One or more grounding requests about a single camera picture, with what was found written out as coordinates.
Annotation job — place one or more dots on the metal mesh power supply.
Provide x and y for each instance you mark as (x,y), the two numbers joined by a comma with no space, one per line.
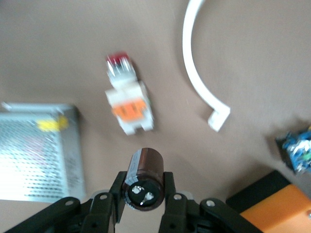
(36,150)

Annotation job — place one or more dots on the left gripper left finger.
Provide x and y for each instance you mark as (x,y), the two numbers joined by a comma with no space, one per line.
(102,213)

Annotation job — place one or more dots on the blue black orange push button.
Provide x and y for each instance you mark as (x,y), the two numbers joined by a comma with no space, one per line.
(298,148)

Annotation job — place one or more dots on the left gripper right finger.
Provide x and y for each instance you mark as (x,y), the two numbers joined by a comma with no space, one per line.
(179,216)

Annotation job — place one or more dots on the white orange red push button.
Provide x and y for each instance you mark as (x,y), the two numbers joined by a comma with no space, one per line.
(128,102)

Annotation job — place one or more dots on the brown table mat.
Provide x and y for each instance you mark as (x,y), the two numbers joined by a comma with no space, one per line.
(48,48)

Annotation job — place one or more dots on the large white arc bracket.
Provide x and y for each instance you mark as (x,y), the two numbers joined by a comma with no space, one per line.
(188,60)

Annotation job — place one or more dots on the orange box with hole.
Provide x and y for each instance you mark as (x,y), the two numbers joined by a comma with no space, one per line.
(279,211)

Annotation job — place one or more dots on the black cylindrical capacitor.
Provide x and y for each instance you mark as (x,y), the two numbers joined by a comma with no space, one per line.
(145,170)

